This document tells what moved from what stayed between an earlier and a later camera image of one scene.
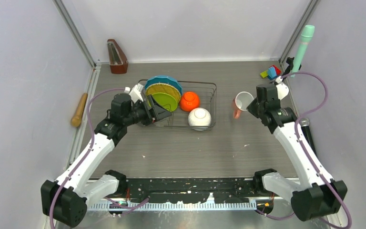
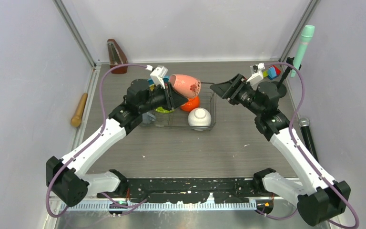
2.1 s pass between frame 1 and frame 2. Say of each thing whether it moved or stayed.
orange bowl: stayed
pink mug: moved
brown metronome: stayed
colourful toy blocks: stayed
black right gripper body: moved
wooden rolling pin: stayed
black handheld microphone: stayed
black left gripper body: moved
